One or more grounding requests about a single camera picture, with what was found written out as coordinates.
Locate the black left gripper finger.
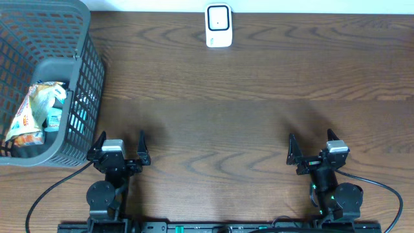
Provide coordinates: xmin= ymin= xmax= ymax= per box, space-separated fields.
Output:
xmin=136 ymin=130 xmax=151 ymax=166
xmin=91 ymin=131 xmax=106 ymax=153

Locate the light teal snack packet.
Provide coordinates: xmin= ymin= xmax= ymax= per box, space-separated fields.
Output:
xmin=45 ymin=107 xmax=63 ymax=132

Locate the orange tissue packet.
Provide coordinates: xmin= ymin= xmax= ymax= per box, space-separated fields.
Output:
xmin=14 ymin=131 xmax=45 ymax=147

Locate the large yellow snack bag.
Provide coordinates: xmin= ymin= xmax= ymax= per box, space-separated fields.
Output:
xmin=6 ymin=82 xmax=64 ymax=143

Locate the green Kleenex tissue packet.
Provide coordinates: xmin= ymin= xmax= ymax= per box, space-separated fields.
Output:
xmin=53 ymin=87 xmax=67 ymax=104

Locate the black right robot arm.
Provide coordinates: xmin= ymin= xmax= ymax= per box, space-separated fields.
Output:
xmin=287 ymin=129 xmax=364 ymax=222

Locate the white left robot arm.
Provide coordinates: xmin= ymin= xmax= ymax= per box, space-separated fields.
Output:
xmin=86 ymin=131 xmax=151 ymax=232

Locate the white barcode scanner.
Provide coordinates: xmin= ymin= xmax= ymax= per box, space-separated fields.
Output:
xmin=204 ymin=3 xmax=233 ymax=48

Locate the grey plastic mesh basket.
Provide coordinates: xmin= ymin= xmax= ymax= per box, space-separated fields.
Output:
xmin=1 ymin=0 xmax=105 ymax=167

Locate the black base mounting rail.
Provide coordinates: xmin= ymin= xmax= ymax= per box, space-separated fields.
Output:
xmin=57 ymin=221 xmax=381 ymax=233

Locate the black right camera cable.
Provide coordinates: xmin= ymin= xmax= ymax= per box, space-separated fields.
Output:
xmin=334 ymin=168 xmax=404 ymax=233

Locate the black camera cable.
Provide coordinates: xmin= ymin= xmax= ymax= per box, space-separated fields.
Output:
xmin=25 ymin=161 xmax=94 ymax=233
xmin=334 ymin=168 xmax=404 ymax=233

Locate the black left camera cable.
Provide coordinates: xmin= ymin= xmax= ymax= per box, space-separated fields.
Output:
xmin=25 ymin=161 xmax=94 ymax=233

